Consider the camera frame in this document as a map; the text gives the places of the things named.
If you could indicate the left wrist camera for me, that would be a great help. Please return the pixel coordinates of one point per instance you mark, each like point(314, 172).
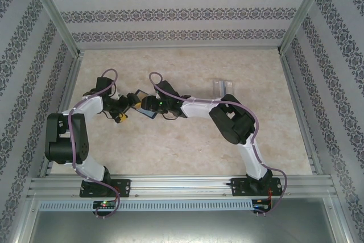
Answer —
point(116, 94)

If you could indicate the aluminium frame post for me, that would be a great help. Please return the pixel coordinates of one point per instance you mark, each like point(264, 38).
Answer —
point(54, 9)
point(307, 6)

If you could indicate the circuit board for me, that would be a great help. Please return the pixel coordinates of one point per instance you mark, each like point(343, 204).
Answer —
point(105, 204)
point(261, 205)

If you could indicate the right circuit board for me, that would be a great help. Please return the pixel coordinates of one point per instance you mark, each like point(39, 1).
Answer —
point(261, 205)

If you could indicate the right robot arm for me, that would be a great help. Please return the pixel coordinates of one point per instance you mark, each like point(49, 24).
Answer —
point(227, 123)

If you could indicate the grey metal sheet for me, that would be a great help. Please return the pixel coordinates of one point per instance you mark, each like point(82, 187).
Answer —
point(182, 226)

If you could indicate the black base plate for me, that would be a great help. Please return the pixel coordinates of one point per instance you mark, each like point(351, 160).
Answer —
point(239, 187)
point(123, 187)

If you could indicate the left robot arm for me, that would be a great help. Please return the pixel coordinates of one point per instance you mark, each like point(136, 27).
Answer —
point(57, 152)

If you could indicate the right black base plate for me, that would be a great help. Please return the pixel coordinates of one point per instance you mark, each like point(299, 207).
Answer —
point(239, 187)

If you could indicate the aluminium lower frame bar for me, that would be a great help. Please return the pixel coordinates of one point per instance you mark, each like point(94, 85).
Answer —
point(25, 220)
point(342, 220)

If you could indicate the left circuit board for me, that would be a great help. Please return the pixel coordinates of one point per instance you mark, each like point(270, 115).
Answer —
point(105, 204)

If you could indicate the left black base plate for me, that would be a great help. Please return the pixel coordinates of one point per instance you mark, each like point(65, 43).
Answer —
point(123, 187)

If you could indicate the aluminium table side rail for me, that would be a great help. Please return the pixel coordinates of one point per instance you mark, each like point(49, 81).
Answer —
point(294, 95)
point(68, 95)

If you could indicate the aluminium mounting rail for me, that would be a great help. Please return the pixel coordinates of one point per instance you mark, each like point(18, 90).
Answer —
point(182, 186)

